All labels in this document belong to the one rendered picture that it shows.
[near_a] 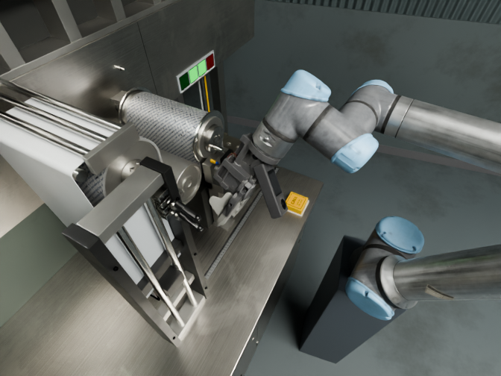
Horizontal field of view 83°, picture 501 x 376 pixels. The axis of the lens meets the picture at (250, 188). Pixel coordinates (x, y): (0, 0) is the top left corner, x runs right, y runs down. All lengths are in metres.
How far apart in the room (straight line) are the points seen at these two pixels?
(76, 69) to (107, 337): 0.71
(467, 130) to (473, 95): 2.05
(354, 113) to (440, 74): 1.98
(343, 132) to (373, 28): 1.85
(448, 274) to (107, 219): 0.57
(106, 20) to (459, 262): 1.00
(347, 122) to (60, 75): 0.68
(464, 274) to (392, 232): 0.24
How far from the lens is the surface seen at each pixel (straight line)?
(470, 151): 0.60
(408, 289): 0.69
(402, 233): 0.82
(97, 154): 0.49
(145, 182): 0.44
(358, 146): 0.50
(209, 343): 0.87
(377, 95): 0.60
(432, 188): 2.73
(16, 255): 0.99
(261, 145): 0.53
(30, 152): 0.59
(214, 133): 0.76
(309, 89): 0.49
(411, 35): 2.36
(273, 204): 0.56
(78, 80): 0.89
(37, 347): 1.03
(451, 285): 0.64
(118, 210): 0.42
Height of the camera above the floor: 1.75
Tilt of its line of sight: 50 degrees down
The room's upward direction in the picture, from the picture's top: straight up
